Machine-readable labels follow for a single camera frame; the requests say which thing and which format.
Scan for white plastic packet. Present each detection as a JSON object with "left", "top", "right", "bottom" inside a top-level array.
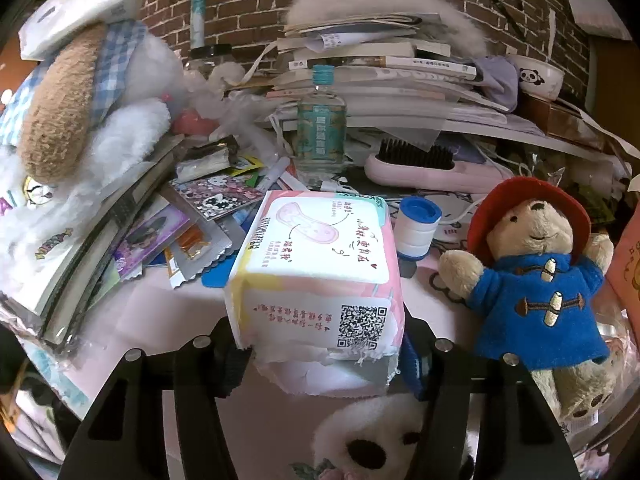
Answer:
[{"left": 19, "top": 0, "right": 150, "bottom": 60}]

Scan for white panda bowl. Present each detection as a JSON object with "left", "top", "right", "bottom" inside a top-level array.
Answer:
[{"left": 507, "top": 54, "right": 566, "bottom": 102}]

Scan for pile of sticker packets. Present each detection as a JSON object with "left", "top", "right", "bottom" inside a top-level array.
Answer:
[{"left": 37, "top": 135, "right": 187, "bottom": 347}]

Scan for orange foil sachet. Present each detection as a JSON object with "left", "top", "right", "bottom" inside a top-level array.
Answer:
[{"left": 165, "top": 222, "right": 236, "bottom": 289}]

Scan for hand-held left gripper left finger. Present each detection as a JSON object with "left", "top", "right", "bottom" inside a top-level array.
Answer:
[{"left": 57, "top": 316, "right": 253, "bottom": 480}]

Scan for blue white tape roll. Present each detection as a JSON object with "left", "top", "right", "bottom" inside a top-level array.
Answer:
[{"left": 397, "top": 196, "right": 443, "bottom": 262}]

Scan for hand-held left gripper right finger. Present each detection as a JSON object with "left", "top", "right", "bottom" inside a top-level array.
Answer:
[{"left": 400, "top": 307, "right": 583, "bottom": 480}]

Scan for purple photo card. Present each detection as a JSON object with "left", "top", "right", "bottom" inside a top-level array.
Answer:
[{"left": 112, "top": 207, "right": 192, "bottom": 281}]

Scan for cartoon cat sticker sheet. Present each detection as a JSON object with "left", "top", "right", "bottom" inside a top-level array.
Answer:
[{"left": 170, "top": 172, "right": 262, "bottom": 222}]

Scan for teddy bear red hat blue coat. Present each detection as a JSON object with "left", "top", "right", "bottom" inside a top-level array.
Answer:
[{"left": 439, "top": 176, "right": 615, "bottom": 420}]

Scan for glass jar black lid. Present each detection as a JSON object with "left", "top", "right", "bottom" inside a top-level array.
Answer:
[{"left": 188, "top": 44, "right": 234, "bottom": 75}]

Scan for pink hairbrush black bristles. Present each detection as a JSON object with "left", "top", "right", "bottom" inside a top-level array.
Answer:
[{"left": 364, "top": 139, "right": 512, "bottom": 193}]

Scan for large white plush toy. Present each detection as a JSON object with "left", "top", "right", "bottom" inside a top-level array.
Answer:
[{"left": 0, "top": 19, "right": 187, "bottom": 281}]

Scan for pink white sanitary pad pack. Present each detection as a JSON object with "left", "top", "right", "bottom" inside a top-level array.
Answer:
[{"left": 223, "top": 190, "right": 405, "bottom": 401}]

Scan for stack of books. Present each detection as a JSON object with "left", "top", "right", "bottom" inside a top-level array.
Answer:
[{"left": 265, "top": 20, "right": 508, "bottom": 128}]

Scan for brown cardboard box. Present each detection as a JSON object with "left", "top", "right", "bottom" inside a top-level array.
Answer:
[{"left": 520, "top": 94, "right": 617, "bottom": 152}]

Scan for white pen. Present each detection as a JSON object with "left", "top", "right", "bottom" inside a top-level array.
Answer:
[{"left": 256, "top": 156, "right": 292, "bottom": 194}]

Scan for panda plush toy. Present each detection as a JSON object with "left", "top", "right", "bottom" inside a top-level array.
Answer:
[{"left": 312, "top": 392, "right": 476, "bottom": 480}]

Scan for rolled paper tube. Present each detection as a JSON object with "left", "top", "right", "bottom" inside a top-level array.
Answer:
[{"left": 189, "top": 0, "right": 212, "bottom": 51}]

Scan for purple cloth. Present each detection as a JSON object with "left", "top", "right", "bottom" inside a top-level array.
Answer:
[{"left": 472, "top": 56, "right": 521, "bottom": 113}]

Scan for glass bottle teal cap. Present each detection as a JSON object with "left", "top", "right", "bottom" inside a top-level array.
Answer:
[{"left": 297, "top": 65, "right": 348, "bottom": 176}]

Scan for crumpled clear plastic bag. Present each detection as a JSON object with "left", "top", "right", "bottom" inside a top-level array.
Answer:
[{"left": 184, "top": 64, "right": 282, "bottom": 137}]

